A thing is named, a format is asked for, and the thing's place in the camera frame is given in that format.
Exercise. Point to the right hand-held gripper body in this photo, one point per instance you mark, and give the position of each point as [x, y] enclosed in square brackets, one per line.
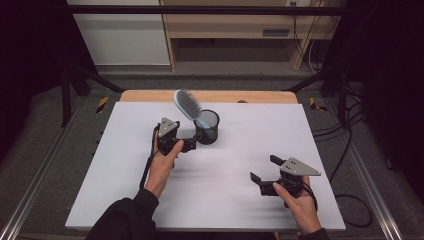
[296, 168]

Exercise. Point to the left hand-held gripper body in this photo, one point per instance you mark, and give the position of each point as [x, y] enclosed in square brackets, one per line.
[166, 128]

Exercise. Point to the black mesh pen holder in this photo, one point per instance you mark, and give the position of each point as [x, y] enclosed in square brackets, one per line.
[209, 135]

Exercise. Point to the light blue hairbrush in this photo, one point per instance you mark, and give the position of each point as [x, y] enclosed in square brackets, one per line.
[188, 104]

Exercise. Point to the person's left hand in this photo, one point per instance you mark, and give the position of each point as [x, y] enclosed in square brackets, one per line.
[160, 170]

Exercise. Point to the person's right hand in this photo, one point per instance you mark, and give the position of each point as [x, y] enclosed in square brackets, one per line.
[301, 210]

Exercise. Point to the yellow black tape marker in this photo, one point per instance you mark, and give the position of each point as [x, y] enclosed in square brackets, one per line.
[102, 104]
[315, 105]

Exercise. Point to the white partition panel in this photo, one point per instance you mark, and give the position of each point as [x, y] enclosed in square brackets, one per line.
[123, 40]

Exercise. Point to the light wooden desk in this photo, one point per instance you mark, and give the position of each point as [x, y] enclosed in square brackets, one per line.
[226, 23]

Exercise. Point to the black curtain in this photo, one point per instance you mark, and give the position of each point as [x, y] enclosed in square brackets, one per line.
[30, 66]
[386, 66]

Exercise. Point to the white power strip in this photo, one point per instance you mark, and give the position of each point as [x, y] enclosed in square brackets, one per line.
[298, 2]

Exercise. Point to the aluminium floor rail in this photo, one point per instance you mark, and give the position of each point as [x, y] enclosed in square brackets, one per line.
[373, 186]
[36, 173]

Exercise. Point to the black metal frame strut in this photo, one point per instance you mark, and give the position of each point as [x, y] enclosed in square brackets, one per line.
[333, 83]
[80, 80]

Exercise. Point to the black horizontal frame bar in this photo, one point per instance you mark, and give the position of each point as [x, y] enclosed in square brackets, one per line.
[200, 9]

